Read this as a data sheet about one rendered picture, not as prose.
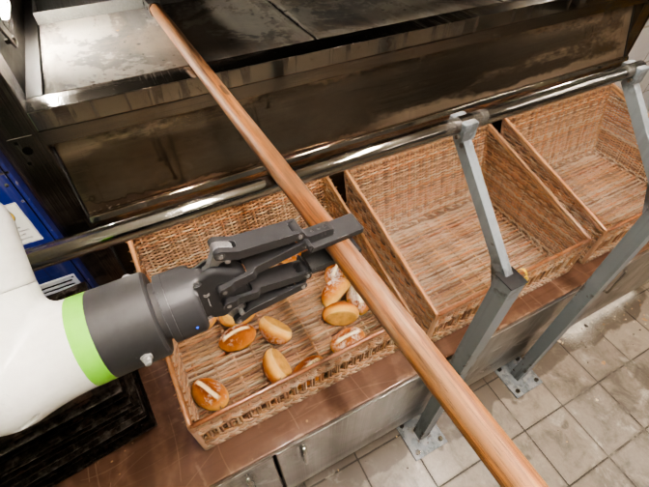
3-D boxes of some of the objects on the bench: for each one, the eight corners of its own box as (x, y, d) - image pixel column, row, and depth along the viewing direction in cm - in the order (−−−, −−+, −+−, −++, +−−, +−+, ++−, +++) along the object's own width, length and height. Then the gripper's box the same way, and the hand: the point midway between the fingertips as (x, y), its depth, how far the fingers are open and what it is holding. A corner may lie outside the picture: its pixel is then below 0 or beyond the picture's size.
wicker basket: (155, 296, 116) (120, 231, 96) (324, 231, 134) (324, 164, 113) (203, 456, 88) (165, 414, 67) (409, 347, 105) (430, 287, 85)
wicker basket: (475, 180, 152) (499, 114, 131) (577, 141, 169) (611, 78, 149) (581, 268, 123) (634, 202, 103) (691, 211, 141) (753, 145, 120)
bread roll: (349, 285, 117) (354, 282, 110) (326, 311, 113) (331, 308, 107) (335, 272, 117) (341, 269, 111) (313, 298, 114) (317, 295, 107)
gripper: (127, 235, 37) (344, 163, 45) (174, 322, 49) (339, 254, 57) (143, 292, 33) (380, 203, 41) (190, 373, 45) (367, 292, 52)
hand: (332, 243), depth 48 cm, fingers closed on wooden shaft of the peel, 3 cm apart
